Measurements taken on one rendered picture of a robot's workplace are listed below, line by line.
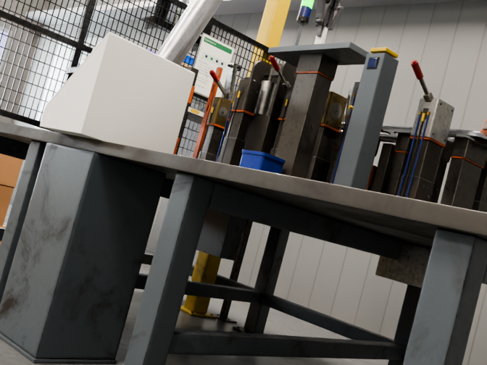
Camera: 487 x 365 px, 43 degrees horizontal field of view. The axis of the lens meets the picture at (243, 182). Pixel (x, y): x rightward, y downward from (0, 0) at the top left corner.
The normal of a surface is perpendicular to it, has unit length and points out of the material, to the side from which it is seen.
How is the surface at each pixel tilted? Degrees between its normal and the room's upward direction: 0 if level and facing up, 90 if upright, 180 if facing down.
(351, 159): 90
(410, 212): 90
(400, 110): 90
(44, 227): 90
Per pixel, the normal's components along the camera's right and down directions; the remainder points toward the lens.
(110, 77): 0.71, 0.15
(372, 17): -0.66, -0.22
